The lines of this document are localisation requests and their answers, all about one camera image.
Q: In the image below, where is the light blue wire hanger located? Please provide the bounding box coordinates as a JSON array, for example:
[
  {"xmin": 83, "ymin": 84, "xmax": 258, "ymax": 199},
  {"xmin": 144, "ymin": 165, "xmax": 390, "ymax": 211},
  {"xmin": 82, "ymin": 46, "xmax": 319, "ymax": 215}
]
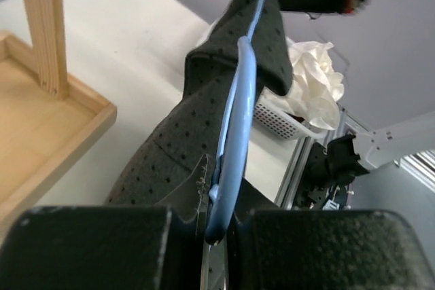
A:
[{"xmin": 205, "ymin": 0, "xmax": 265, "ymax": 245}]

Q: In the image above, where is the dark grey dotted skirt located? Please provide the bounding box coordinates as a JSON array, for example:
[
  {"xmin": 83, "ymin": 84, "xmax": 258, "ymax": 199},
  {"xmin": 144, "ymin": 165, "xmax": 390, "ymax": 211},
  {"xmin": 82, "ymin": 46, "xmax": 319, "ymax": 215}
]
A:
[{"xmin": 103, "ymin": 0, "xmax": 294, "ymax": 209}]

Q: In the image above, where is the white crumpled cloth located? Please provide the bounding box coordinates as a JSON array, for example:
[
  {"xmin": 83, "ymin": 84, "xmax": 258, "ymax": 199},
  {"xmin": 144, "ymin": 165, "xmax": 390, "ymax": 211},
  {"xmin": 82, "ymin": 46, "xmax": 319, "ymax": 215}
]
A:
[{"xmin": 283, "ymin": 40, "xmax": 346, "ymax": 131}]

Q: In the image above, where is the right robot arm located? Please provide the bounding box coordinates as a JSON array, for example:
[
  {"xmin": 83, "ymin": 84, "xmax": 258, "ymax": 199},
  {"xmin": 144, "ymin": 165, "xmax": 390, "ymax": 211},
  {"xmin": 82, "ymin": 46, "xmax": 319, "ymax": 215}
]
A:
[{"xmin": 275, "ymin": 0, "xmax": 434, "ymax": 209}]

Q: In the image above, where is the wooden clothes rack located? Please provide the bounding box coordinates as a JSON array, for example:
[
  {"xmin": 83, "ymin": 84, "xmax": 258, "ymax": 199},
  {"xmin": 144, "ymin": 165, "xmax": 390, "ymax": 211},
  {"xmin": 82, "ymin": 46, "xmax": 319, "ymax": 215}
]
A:
[{"xmin": 1, "ymin": 0, "xmax": 117, "ymax": 228}]

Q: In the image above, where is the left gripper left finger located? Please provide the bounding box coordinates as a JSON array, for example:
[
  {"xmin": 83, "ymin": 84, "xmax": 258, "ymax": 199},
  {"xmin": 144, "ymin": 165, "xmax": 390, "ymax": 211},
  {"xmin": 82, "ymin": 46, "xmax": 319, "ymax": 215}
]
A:
[{"xmin": 0, "ymin": 153, "xmax": 213, "ymax": 290}]

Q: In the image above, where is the white plastic basket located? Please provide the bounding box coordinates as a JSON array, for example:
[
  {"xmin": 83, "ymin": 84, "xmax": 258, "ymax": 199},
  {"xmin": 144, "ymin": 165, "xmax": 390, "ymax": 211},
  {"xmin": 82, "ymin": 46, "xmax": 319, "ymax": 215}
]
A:
[{"xmin": 254, "ymin": 101, "xmax": 327, "ymax": 141}]

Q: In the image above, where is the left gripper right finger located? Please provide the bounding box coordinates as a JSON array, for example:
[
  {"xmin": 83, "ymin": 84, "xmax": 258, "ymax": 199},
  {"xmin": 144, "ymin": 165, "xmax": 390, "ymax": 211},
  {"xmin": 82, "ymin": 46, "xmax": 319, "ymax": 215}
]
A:
[{"xmin": 225, "ymin": 181, "xmax": 434, "ymax": 289}]

